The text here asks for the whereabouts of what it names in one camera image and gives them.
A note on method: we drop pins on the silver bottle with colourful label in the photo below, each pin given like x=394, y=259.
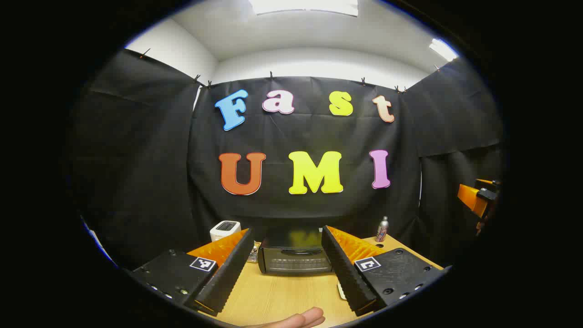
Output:
x=381, y=230

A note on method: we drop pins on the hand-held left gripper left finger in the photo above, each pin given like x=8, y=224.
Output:
x=227, y=278

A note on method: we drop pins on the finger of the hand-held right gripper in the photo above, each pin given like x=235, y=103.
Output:
x=471, y=198

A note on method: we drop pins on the large ceiling light panel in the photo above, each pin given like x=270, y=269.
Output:
x=303, y=6

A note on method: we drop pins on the small ceiling light panel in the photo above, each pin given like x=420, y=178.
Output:
x=442, y=49

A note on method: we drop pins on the black electric oven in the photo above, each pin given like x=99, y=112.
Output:
x=291, y=259

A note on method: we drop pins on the white toaster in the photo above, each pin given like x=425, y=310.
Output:
x=224, y=230

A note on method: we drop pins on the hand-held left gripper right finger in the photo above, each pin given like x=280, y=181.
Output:
x=348, y=278

